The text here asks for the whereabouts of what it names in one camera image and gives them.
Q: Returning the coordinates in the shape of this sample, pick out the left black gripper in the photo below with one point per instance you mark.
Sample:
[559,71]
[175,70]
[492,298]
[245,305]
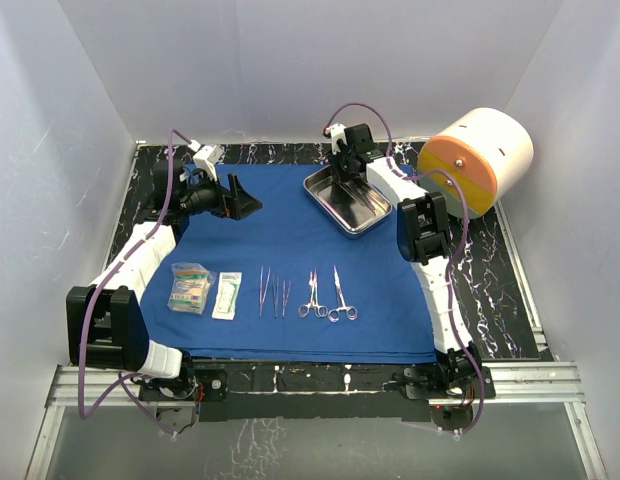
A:
[242,204]

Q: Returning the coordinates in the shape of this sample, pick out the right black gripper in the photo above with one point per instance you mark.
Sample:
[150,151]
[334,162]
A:
[334,164]

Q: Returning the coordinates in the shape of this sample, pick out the metal instrument tray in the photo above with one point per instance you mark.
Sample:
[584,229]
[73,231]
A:
[346,213]

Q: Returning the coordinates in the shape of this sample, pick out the white suture packet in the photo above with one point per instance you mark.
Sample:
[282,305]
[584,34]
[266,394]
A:
[227,294]

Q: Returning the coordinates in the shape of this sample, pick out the blue surgical drape cloth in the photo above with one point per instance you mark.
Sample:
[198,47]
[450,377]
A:
[308,292]

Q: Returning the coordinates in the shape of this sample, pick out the glove packet teal orange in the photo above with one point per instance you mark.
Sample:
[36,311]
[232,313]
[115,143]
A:
[189,289]

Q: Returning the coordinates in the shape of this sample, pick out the green packaged surgical supplies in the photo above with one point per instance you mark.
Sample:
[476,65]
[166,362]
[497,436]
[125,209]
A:
[202,300]

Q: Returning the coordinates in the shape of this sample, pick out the steel hemostat clamp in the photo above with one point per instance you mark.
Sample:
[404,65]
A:
[320,311]

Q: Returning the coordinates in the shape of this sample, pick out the steel surgical scissors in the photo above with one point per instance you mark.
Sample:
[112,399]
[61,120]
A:
[341,307]

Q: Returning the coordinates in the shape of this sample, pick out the steel scalpel handle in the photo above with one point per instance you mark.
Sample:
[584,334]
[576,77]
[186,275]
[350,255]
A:
[361,196]

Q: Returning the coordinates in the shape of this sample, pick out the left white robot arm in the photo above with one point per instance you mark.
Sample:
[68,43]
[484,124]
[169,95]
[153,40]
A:
[105,324]

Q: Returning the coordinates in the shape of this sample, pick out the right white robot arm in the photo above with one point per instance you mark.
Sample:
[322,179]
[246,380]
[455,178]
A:
[423,239]

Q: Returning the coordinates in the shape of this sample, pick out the white cylindrical drawer container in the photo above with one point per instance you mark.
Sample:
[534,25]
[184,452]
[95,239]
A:
[486,151]

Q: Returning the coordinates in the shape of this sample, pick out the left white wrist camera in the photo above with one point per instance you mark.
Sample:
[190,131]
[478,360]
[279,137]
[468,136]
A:
[206,157]

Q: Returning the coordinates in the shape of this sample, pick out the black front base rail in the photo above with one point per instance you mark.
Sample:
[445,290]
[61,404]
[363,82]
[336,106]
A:
[236,391]

